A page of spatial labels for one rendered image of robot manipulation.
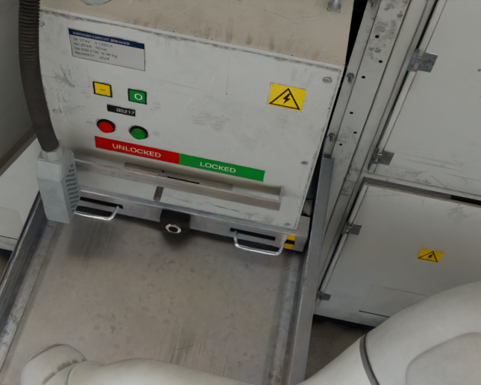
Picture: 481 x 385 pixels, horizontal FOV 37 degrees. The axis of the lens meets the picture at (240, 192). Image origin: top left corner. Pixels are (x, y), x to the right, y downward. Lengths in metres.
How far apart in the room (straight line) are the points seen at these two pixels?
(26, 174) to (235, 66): 1.01
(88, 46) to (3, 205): 1.10
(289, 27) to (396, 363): 0.57
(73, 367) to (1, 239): 1.37
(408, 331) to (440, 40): 0.72
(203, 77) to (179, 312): 0.50
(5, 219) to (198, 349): 1.04
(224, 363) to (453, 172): 0.67
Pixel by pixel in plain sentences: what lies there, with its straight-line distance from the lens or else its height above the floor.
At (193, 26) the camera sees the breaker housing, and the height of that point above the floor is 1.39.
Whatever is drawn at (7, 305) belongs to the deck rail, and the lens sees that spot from 1.45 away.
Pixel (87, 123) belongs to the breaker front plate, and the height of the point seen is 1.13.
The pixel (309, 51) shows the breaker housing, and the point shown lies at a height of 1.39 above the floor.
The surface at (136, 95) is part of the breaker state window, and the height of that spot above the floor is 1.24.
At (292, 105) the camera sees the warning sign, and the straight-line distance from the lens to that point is 1.15.
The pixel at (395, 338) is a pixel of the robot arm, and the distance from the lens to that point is 0.77.
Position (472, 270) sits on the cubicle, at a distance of 2.00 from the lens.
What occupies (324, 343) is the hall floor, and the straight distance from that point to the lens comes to 2.36.
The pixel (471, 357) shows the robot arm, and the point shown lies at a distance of 0.73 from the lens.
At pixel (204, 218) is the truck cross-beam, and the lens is 1.44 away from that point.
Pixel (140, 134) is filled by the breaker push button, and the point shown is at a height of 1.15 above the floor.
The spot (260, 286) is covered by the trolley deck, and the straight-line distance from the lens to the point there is 1.46.
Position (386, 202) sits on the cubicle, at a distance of 1.75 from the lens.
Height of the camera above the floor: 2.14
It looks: 56 degrees down
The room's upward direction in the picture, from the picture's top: 9 degrees clockwise
